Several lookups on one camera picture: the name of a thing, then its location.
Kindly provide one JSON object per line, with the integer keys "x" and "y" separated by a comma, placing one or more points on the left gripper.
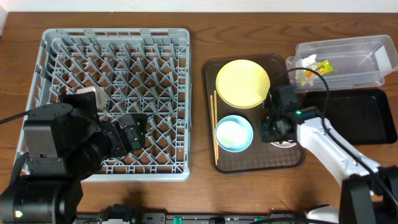
{"x": 123, "y": 137}

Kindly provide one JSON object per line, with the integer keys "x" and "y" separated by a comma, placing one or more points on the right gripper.
{"x": 268, "y": 130}

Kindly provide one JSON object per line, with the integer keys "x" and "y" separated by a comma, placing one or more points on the light blue bowl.
{"x": 246, "y": 125}

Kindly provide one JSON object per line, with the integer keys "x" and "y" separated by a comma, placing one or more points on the white napkin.
{"x": 304, "y": 77}

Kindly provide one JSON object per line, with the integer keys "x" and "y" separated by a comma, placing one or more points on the green snack wrapper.
{"x": 322, "y": 68}

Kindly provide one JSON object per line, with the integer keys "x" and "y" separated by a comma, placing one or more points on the small white cup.
{"x": 231, "y": 134}

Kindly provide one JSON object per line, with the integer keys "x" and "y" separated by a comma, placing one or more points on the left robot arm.
{"x": 66, "y": 144}

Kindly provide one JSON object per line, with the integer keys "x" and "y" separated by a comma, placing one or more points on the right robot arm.
{"x": 368, "y": 190}

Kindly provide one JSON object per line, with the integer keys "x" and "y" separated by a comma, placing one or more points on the black waste tray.
{"x": 362, "y": 116}

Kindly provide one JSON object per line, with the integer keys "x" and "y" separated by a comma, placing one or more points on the dark brown serving tray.
{"x": 259, "y": 155}

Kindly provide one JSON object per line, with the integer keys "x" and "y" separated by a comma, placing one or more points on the yellow plate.
{"x": 242, "y": 84}

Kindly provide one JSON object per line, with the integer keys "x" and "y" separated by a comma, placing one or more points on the grey plastic dish rack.
{"x": 142, "y": 71}

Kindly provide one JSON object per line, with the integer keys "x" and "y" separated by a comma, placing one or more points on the right wooden chopstick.
{"x": 216, "y": 120}

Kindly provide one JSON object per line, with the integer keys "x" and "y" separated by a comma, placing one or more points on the clear plastic bin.
{"x": 358, "y": 62}

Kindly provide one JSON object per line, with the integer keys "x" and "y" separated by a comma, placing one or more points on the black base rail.
{"x": 126, "y": 214}

